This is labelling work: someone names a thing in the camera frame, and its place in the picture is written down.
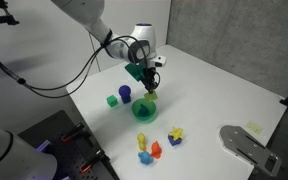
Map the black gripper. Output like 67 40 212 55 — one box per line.
142 65 162 94

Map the yellow block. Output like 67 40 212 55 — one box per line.
143 90 159 102

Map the white grey robot base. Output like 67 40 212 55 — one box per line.
0 114 58 180

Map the blue block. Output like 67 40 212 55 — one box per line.
167 134 183 147

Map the purple ball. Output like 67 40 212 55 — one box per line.
118 84 132 98

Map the green bowl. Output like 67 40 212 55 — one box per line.
131 97 158 124

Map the green cube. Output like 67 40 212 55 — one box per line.
106 95 119 108

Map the yellow star toy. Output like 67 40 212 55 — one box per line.
169 126 184 140

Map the yellow toy figure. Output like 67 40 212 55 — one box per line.
136 132 148 152

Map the orange toy figure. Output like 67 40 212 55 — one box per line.
150 140 163 159

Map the light blue toy figure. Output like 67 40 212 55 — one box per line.
137 151 155 167

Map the black clamp orange tip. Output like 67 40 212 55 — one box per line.
60 122 92 144
79 149 111 174

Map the black perforated base board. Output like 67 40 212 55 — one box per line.
17 110 120 180

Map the yellow sticky note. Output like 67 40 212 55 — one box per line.
244 120 264 135

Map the grey metal mounting plate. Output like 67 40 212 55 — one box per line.
219 125 282 177

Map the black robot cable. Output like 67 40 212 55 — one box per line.
0 29 152 100

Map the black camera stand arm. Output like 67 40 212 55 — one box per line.
0 0 20 28

